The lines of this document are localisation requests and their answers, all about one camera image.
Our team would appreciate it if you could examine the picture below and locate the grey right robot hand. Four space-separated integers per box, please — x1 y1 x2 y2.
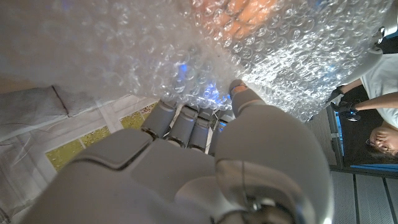
19 78 335 224

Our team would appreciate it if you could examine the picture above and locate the printed window scene backdrop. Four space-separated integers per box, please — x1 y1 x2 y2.
0 85 160 224

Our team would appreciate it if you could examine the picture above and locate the person in white shirt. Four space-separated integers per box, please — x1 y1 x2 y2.
326 52 398 157

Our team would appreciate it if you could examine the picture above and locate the clear bubble wrap sheet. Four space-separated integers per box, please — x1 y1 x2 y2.
0 0 393 123

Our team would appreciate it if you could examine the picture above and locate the orange mini basketball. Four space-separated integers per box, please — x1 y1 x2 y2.
192 0 278 42

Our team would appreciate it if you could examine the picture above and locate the black handheld controller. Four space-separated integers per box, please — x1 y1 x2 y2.
330 100 362 123

